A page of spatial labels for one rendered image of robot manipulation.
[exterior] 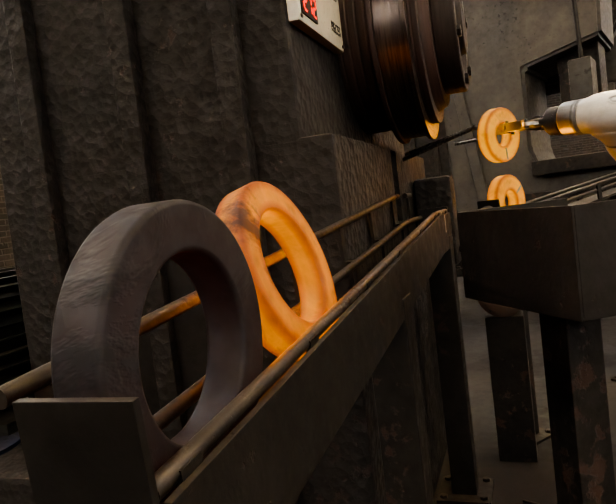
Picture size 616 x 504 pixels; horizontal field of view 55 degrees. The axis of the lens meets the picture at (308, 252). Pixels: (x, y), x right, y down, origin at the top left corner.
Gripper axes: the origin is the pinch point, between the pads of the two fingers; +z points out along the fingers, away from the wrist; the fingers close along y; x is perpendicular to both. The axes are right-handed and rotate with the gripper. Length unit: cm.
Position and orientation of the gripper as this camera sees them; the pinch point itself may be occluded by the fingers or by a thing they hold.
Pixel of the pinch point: (498, 129)
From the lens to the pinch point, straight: 186.1
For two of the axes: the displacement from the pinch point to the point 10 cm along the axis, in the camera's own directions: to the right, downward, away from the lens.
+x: -0.9, -9.9, -1.1
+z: -5.9, -0.4, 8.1
